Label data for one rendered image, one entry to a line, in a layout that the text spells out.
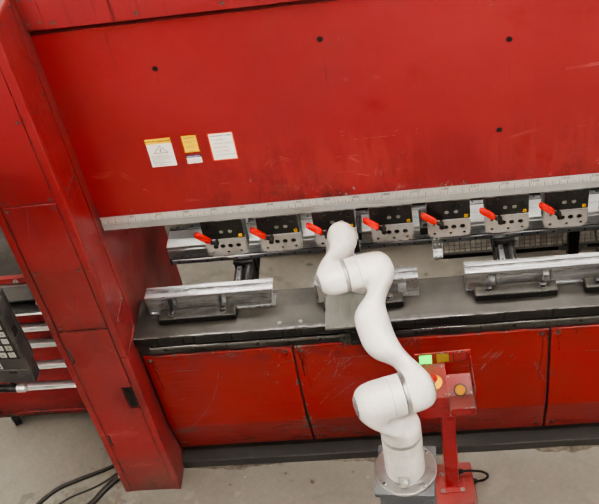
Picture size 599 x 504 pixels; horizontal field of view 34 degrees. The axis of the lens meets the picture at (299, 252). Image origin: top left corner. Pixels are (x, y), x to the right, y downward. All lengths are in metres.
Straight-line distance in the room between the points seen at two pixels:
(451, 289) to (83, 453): 1.92
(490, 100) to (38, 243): 1.55
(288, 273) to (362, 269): 2.31
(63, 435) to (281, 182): 1.96
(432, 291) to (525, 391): 0.59
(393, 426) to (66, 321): 1.37
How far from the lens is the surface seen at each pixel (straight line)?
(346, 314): 3.47
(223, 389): 3.94
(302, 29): 2.95
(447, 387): 3.51
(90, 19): 3.01
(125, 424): 4.03
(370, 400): 2.68
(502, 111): 3.15
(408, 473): 2.96
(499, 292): 3.64
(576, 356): 3.85
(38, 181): 3.16
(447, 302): 3.65
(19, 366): 3.20
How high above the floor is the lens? 3.52
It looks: 42 degrees down
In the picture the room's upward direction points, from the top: 11 degrees counter-clockwise
